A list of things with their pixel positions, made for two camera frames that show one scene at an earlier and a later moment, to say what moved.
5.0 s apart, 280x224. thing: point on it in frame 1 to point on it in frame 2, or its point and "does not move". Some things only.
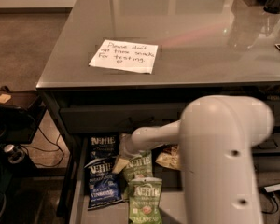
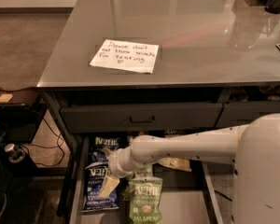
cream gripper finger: (119, 165) to (109, 184)
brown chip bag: (170, 156) does not move
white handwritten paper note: (125, 56) does not move
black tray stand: (15, 115) does not move
